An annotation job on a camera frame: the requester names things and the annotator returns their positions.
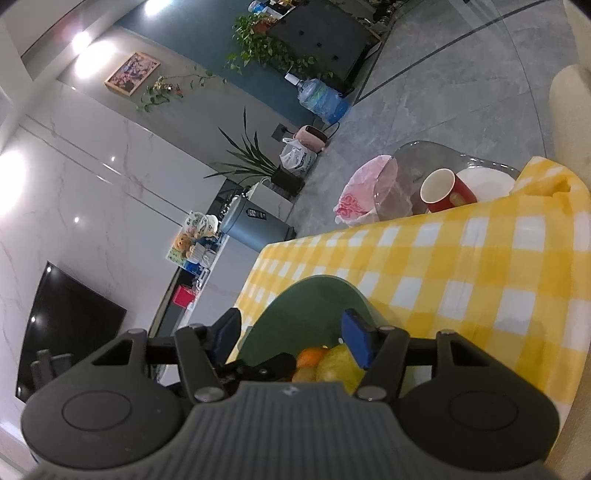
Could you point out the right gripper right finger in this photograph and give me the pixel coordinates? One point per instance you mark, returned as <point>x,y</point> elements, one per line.
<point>380,352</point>

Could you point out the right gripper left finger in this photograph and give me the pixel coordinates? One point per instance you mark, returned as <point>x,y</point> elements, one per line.
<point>201,350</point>

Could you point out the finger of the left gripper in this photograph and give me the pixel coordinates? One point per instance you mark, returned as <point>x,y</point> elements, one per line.
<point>278,368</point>

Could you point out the orange mandarin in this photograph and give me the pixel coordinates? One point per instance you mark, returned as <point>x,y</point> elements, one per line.
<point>311,357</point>
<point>305,375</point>

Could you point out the yellow green pear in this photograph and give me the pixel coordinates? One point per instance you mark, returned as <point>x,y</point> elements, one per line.
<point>338,365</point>

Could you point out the red box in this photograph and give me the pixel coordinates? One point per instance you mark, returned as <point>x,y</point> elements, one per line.
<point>183,296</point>

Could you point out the green colander bowl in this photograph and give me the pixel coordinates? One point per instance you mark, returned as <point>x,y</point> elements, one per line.
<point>307,314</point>

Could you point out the white marble tv console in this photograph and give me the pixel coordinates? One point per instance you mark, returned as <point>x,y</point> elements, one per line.
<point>228,273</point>

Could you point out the teddy bear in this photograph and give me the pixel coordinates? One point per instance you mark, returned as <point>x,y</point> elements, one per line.
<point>183,244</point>

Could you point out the blue grey trash bin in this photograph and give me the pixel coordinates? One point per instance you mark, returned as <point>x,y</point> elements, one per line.
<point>252,226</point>

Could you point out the black television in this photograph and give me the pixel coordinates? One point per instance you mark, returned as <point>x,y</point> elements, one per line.
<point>66,317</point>

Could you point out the yellow white checkered tablecloth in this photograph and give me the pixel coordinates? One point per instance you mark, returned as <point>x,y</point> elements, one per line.
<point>511,275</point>

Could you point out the pink plastic bag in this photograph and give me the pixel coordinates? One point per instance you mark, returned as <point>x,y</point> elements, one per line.
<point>356,205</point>

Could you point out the red mug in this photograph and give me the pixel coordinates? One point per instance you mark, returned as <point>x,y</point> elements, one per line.
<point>443,190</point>

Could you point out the potted long leaf plant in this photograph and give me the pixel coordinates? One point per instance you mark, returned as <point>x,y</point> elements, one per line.
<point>251,163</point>

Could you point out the white plate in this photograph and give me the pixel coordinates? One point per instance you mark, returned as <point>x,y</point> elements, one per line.
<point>487,184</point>

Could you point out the white plastic bag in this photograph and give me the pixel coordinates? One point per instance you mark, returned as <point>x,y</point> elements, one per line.
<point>297,158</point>

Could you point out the pink small heater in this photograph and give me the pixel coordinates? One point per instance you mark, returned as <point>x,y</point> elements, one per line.
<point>311,138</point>

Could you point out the blue water jug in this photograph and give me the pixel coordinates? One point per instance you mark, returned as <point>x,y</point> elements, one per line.
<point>319,98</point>

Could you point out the beige sofa armrest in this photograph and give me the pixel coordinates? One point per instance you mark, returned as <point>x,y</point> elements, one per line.
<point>569,101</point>

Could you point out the trailing green pothos plant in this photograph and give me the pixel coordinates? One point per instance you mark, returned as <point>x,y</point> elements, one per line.
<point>256,45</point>

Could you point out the dark grey drawer cabinet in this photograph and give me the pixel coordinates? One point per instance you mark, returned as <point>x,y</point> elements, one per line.
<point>337,41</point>

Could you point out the framed picture on wall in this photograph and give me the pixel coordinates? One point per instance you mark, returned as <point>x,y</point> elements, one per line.
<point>129,76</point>

